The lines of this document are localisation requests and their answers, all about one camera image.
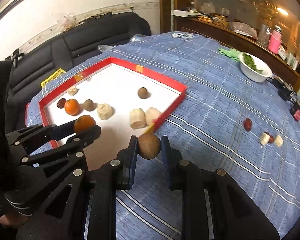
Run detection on large orange tangerine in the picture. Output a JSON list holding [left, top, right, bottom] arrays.
[[74, 115, 96, 133]]

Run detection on small orange tangerine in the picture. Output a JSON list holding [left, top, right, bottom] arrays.
[[64, 99, 80, 116]]

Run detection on small brown round fruit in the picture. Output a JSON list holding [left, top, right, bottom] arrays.
[[83, 99, 96, 112]]

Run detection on red date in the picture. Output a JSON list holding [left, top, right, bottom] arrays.
[[57, 98, 66, 109], [243, 118, 252, 132]]

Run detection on small beige piece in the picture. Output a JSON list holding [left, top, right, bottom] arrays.
[[67, 86, 78, 96]]

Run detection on white layered cake piece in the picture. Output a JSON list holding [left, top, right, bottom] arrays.
[[129, 108, 146, 129]]

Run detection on white round cake piece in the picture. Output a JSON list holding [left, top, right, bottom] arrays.
[[145, 107, 161, 126]]

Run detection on yellow package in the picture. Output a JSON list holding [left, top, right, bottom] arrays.
[[40, 68, 66, 88]]

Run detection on red box white inside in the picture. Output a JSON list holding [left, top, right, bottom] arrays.
[[26, 57, 186, 170]]

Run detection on blue plaid tablecloth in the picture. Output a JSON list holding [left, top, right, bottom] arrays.
[[26, 31, 300, 240]]

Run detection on black sofa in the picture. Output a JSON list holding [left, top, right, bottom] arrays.
[[5, 12, 151, 133]]

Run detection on black jar red label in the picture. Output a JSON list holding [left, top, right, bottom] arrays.
[[290, 100, 300, 121]]

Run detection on black power adapter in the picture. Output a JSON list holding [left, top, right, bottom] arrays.
[[272, 75, 294, 101]]

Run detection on white bowl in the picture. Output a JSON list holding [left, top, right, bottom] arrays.
[[238, 52, 273, 83]]

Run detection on green leafy vegetables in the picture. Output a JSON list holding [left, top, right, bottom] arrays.
[[243, 53, 263, 74]]

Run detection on green cloth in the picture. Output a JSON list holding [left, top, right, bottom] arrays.
[[218, 48, 241, 63]]

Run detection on pink thermos bottle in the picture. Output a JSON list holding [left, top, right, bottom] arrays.
[[268, 25, 282, 54]]

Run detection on clear glass jar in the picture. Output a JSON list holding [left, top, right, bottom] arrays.
[[257, 24, 270, 47]]

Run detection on wooden cabinet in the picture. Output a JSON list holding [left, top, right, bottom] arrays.
[[159, 0, 300, 90]]

